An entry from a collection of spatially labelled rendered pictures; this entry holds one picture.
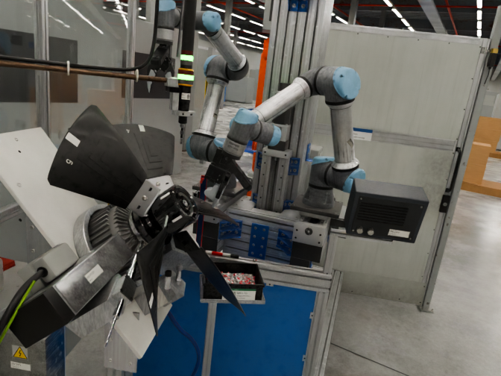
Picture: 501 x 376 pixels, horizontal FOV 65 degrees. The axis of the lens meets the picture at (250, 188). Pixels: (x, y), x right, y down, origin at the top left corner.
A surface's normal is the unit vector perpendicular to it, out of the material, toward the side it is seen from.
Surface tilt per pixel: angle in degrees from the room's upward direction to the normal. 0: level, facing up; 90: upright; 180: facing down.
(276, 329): 90
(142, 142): 34
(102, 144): 72
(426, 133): 90
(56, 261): 50
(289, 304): 90
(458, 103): 90
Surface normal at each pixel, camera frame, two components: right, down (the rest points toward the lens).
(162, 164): 0.24, -0.73
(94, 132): 0.79, -0.14
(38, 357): -0.12, 0.25
